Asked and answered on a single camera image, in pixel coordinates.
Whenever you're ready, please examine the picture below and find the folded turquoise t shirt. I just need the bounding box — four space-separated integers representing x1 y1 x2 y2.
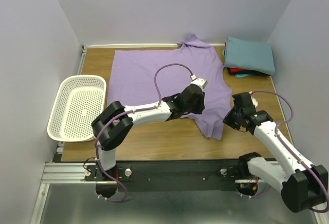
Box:
222 49 251 78

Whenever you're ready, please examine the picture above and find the white perforated plastic basket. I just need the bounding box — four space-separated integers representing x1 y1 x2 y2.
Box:
47 75 106 142

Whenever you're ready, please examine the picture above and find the folded teal t shirt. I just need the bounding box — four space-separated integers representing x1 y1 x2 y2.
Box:
225 37 276 76

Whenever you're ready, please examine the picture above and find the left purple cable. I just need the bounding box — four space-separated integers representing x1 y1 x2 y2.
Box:
94 63 197 170

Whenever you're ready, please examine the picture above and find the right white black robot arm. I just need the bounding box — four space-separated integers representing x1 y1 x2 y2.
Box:
223 92 328 213

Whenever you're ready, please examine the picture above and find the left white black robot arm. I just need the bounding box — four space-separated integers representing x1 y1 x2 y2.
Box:
92 83 205 180

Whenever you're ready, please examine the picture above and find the purple t shirt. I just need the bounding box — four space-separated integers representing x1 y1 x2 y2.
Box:
107 34 232 140

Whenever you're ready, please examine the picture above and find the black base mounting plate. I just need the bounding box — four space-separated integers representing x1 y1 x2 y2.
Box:
84 159 268 193

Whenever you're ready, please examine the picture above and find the aluminium extrusion rail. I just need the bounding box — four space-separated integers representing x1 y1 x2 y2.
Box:
41 163 96 184

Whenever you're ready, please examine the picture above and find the folded red t shirt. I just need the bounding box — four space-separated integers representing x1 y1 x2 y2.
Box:
228 68 248 74

